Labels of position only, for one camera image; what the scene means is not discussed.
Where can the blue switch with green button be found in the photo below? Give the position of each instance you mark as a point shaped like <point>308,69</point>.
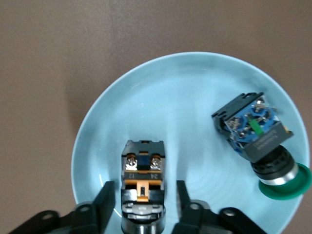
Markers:
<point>256,129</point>

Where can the orange black push-button switch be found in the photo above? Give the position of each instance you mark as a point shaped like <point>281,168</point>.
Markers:
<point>143,185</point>

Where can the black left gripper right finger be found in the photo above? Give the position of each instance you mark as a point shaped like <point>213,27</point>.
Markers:
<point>187,212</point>

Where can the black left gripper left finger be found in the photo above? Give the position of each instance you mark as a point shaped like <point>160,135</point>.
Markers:
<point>102,207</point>

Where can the light blue round plate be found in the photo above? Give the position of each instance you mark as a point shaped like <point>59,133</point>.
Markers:
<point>170,109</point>

